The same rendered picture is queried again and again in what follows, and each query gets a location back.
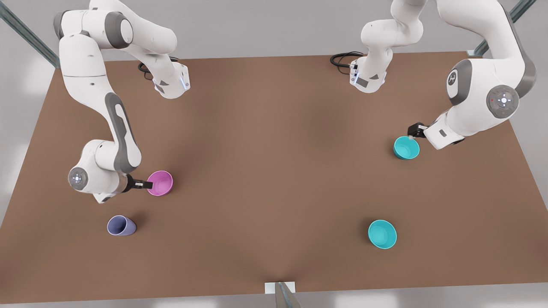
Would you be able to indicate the teal blue bowl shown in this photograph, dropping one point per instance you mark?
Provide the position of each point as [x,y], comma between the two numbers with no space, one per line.
[406,148]
[382,234]

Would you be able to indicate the pink bowl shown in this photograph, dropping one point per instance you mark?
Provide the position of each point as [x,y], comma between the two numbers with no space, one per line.
[160,183]

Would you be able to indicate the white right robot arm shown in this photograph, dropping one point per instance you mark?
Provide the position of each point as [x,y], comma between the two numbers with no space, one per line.
[81,64]

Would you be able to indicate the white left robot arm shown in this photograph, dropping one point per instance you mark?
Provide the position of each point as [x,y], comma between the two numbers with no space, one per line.
[479,85]

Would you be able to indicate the lavender cup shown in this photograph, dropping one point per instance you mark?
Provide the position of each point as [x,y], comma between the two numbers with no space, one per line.
[120,225]

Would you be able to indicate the silver frame post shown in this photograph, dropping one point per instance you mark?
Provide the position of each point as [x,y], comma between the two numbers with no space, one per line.
[28,32]
[501,25]
[284,295]

